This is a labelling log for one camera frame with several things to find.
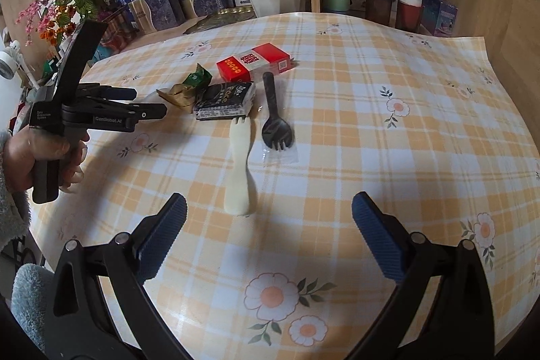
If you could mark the person's left forearm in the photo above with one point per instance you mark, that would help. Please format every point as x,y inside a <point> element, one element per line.
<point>10,216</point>

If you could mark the white plastic spork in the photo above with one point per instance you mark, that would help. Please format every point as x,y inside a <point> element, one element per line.
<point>240,191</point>

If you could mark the patterned flower basket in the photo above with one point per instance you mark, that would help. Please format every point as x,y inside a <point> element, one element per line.
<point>120,33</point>

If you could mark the blue printed box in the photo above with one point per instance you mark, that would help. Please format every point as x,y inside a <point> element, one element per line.
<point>441,16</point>

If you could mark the orange artificial flowers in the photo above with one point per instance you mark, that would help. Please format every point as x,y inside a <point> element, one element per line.
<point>59,27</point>

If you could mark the green and gold wrapper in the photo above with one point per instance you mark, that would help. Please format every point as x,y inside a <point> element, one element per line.
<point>185,92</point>

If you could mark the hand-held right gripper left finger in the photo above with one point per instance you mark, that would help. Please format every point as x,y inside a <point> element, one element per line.
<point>162,242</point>

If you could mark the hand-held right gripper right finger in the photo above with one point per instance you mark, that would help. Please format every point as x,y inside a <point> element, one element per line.
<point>379,242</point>

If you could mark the gold embossed tray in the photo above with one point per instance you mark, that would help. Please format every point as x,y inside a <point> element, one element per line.
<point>223,20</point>

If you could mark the brown cup with white cup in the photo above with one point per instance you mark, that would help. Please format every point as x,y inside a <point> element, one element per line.
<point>409,12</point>

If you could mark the black snack packet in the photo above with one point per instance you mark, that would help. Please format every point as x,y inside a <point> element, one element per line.
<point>223,100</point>

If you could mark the person's left hand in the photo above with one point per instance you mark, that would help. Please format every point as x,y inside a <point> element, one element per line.
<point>19,161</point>

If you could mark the person's grey fleece leg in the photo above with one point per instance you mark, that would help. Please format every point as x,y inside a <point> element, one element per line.
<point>33,301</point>

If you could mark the black spork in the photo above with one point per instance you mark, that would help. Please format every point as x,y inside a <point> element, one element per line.
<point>276,134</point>

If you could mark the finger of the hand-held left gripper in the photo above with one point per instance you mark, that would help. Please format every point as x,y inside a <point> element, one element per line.
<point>143,114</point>
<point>112,92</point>

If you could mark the red rectangular box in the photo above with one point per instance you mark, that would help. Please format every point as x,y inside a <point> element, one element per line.
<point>253,62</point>

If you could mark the white desk fan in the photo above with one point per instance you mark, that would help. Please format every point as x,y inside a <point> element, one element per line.
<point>8,62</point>

